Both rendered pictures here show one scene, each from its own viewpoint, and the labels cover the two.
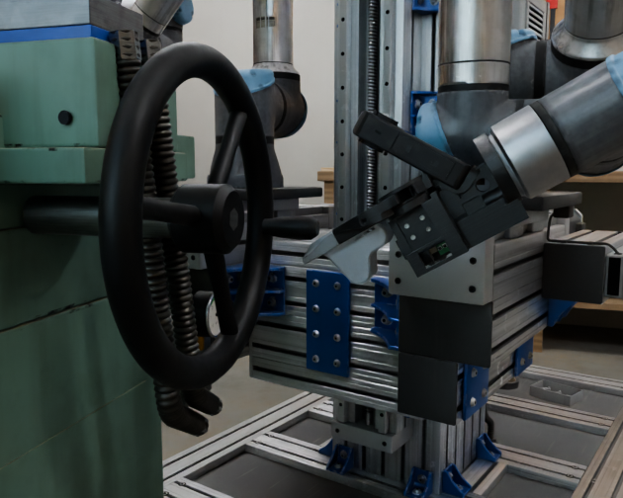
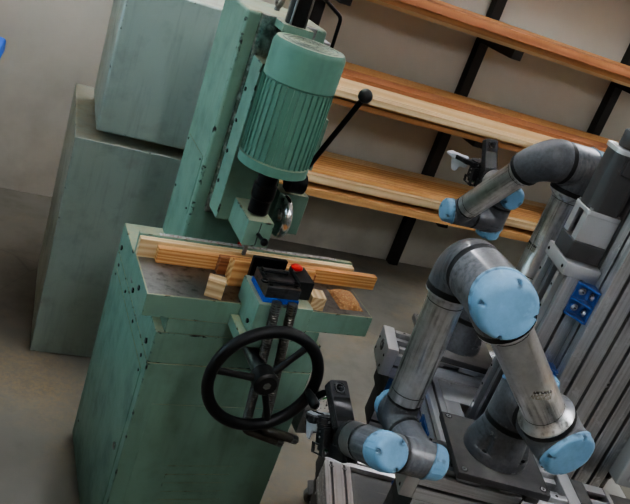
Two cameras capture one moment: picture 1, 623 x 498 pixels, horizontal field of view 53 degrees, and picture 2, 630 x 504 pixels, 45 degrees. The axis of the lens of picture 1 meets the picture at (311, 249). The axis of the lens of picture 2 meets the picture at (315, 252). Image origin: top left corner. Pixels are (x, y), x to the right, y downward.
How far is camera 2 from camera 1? 142 cm
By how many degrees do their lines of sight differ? 47
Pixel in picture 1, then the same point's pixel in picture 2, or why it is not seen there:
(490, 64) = (398, 395)
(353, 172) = (493, 379)
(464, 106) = (385, 403)
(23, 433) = not seen: hidden behind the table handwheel
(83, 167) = not seen: hidden behind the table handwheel
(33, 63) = (250, 297)
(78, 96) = (251, 317)
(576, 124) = (352, 443)
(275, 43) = (528, 263)
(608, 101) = (360, 444)
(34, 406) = (218, 394)
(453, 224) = (323, 443)
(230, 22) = not seen: outside the picture
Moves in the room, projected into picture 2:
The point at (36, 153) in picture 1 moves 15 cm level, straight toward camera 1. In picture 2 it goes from (234, 326) to (195, 346)
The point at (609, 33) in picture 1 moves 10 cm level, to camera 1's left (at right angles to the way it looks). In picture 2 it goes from (527, 419) to (491, 389)
